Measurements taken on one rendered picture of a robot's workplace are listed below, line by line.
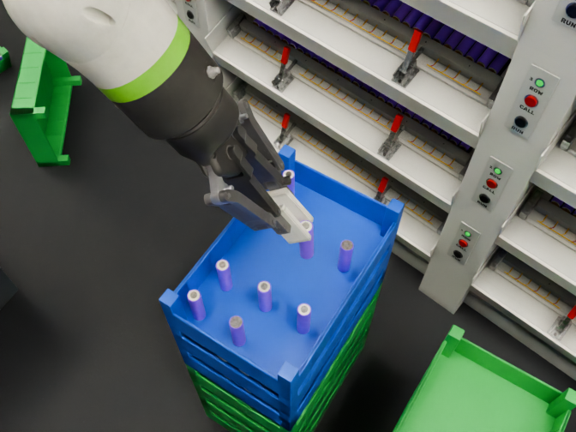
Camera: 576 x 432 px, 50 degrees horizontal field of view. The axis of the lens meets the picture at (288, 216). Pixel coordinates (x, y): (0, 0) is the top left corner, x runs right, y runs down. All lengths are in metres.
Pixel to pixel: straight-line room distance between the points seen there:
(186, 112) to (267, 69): 0.79
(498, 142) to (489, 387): 0.38
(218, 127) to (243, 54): 0.79
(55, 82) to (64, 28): 1.40
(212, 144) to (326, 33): 0.58
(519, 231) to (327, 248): 0.38
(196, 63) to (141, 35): 0.06
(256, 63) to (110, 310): 0.63
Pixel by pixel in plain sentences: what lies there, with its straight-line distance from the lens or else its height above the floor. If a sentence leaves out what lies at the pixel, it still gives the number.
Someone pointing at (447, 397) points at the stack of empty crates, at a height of 0.32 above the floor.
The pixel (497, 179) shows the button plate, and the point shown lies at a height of 0.48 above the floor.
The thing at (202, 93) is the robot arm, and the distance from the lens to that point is 0.55.
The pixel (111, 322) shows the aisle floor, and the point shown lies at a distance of 1.45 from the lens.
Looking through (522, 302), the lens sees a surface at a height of 0.16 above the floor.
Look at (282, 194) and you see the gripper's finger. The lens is 0.71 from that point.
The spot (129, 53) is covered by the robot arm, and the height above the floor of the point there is 0.95.
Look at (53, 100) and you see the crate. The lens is 1.86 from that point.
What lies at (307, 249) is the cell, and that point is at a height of 0.61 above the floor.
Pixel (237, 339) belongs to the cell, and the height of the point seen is 0.51.
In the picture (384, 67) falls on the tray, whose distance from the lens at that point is 1.08.
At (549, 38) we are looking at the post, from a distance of 0.86.
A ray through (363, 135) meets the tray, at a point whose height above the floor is 0.35.
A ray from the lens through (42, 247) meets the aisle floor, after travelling 1.59.
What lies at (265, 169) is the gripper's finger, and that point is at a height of 0.74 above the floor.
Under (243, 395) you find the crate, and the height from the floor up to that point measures 0.36.
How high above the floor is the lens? 1.29
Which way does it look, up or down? 58 degrees down
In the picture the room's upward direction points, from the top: straight up
